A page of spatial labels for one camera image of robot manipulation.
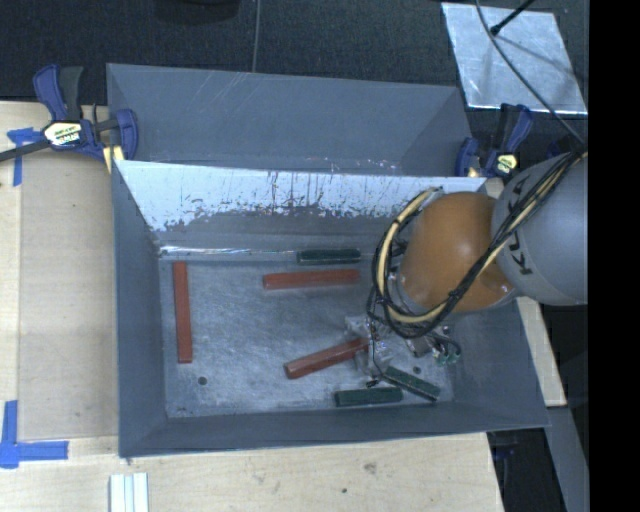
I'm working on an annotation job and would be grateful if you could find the grey metal bin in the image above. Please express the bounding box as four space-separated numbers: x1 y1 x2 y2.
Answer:
105 62 552 459

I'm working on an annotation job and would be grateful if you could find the red-brown block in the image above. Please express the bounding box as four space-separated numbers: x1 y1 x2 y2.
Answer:
283 337 372 380
172 260 195 365
262 268 362 291

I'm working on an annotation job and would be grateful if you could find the dark green flat block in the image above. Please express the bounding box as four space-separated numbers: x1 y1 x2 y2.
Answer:
295 248 363 266
382 365 443 403
333 386 405 408

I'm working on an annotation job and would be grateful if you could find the pale wood board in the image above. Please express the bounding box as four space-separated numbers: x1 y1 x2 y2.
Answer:
17 152 121 442

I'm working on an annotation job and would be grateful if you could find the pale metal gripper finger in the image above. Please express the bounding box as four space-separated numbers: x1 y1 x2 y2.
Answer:
343 313 382 342
356 344 397 377

